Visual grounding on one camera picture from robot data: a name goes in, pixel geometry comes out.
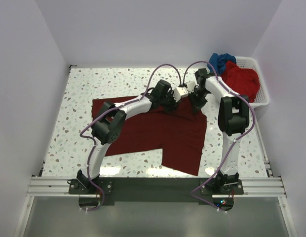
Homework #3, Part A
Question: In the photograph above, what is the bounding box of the dark red t shirt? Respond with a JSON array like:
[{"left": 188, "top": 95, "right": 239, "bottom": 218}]
[{"left": 106, "top": 97, "right": 207, "bottom": 176}]

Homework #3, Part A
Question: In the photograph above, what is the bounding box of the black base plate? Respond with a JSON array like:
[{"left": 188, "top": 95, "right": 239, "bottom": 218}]
[{"left": 67, "top": 177, "right": 244, "bottom": 207}]

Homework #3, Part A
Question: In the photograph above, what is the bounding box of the aluminium frame rail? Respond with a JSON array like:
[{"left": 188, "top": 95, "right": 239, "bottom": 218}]
[{"left": 27, "top": 177, "right": 286, "bottom": 198}]

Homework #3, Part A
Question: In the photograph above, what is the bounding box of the bright red t shirt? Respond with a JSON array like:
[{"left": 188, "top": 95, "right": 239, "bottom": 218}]
[{"left": 221, "top": 62, "right": 260, "bottom": 103}]

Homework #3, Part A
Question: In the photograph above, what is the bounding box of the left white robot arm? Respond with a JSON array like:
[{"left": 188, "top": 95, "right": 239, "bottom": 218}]
[{"left": 76, "top": 79, "right": 183, "bottom": 194}]

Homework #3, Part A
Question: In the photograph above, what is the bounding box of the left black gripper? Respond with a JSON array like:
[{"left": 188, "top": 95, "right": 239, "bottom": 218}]
[{"left": 160, "top": 90, "right": 181, "bottom": 114}]

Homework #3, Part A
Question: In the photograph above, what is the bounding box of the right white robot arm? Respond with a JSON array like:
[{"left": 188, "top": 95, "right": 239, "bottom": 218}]
[{"left": 186, "top": 69, "right": 250, "bottom": 194}]

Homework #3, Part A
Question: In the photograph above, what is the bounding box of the white plastic basket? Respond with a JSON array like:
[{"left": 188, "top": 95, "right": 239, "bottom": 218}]
[{"left": 217, "top": 56, "right": 270, "bottom": 110}]

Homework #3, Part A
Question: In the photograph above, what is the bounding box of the blue t shirt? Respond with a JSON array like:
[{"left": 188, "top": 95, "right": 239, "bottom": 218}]
[{"left": 207, "top": 53, "right": 236, "bottom": 75}]

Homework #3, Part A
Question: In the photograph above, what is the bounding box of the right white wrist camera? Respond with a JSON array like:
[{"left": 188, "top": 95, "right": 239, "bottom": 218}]
[{"left": 185, "top": 80, "right": 196, "bottom": 94}]

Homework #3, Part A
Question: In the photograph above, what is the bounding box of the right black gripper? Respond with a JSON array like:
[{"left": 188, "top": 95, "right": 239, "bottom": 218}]
[{"left": 188, "top": 88, "right": 209, "bottom": 114}]

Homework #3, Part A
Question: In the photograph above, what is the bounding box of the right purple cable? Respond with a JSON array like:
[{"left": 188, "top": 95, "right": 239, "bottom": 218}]
[{"left": 183, "top": 61, "right": 256, "bottom": 237}]

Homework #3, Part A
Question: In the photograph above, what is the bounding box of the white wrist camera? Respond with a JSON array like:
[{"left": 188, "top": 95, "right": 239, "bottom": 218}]
[
  {"left": 185, "top": 80, "right": 196, "bottom": 94},
  {"left": 173, "top": 86, "right": 189, "bottom": 102}
]

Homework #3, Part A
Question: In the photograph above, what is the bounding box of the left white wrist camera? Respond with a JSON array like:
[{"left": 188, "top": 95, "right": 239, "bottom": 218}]
[{"left": 173, "top": 86, "right": 189, "bottom": 102}]

